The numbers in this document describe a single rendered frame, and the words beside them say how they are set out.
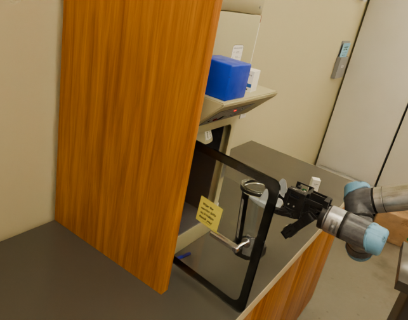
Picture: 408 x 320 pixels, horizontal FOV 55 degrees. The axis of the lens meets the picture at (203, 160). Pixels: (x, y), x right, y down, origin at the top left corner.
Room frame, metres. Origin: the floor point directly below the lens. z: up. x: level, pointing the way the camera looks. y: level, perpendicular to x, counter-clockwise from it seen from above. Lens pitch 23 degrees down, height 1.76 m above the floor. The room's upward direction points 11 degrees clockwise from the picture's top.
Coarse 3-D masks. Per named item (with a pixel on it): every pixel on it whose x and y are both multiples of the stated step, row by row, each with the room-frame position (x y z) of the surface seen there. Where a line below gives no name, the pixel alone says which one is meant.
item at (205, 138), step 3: (204, 132) 1.16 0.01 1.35; (207, 132) 1.17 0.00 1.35; (210, 132) 1.19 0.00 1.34; (198, 135) 1.14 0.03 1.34; (201, 135) 1.15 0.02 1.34; (204, 135) 1.16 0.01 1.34; (207, 135) 1.17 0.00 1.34; (210, 135) 1.18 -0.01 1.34; (198, 138) 1.14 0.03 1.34; (201, 138) 1.14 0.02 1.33; (204, 138) 1.15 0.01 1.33; (207, 138) 1.16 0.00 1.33; (210, 138) 1.18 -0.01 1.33; (201, 141) 1.14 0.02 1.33; (204, 141) 1.15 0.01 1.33; (207, 141) 1.16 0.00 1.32; (210, 141) 1.17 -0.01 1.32
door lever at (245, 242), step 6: (210, 234) 0.84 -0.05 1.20; (216, 234) 0.84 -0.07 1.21; (222, 240) 0.82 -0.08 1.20; (228, 240) 0.82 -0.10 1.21; (246, 240) 0.83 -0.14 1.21; (228, 246) 0.81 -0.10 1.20; (234, 246) 0.80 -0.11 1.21; (240, 246) 0.81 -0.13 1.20; (246, 246) 0.83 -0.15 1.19; (234, 252) 0.79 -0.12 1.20
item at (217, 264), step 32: (192, 160) 0.97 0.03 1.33; (224, 160) 0.91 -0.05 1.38; (192, 192) 0.95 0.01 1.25; (224, 192) 0.90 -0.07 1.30; (256, 192) 0.84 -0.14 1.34; (192, 224) 0.94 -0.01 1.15; (224, 224) 0.88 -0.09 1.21; (256, 224) 0.83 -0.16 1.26; (192, 256) 0.93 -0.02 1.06; (224, 256) 0.87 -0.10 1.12; (256, 256) 0.82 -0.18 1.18; (224, 288) 0.85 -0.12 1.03
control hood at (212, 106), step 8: (256, 88) 1.19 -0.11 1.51; (264, 88) 1.21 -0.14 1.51; (208, 96) 0.98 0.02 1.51; (248, 96) 1.07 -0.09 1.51; (256, 96) 1.10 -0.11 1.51; (264, 96) 1.13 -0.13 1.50; (272, 96) 1.19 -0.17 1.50; (208, 104) 0.96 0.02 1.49; (216, 104) 0.95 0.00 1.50; (224, 104) 0.94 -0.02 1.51; (232, 104) 0.98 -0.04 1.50; (240, 104) 1.03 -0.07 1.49; (248, 104) 1.10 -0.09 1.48; (256, 104) 1.19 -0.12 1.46; (208, 112) 0.96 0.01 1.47; (216, 112) 0.97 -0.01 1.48; (240, 112) 1.19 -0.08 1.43; (200, 120) 0.97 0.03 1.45
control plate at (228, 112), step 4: (252, 104) 1.13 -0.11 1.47; (236, 108) 1.05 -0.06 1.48; (240, 108) 1.09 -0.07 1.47; (244, 108) 1.13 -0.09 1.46; (220, 112) 0.99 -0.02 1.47; (224, 112) 1.02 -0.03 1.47; (228, 112) 1.06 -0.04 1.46; (232, 112) 1.09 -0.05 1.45; (236, 112) 1.13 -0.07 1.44; (216, 116) 1.01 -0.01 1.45; (220, 116) 1.05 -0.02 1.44; (228, 116) 1.13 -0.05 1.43; (232, 116) 1.17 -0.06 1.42; (208, 120) 1.01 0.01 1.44; (212, 120) 1.04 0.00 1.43; (216, 120) 1.08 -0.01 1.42; (200, 124) 1.01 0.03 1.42
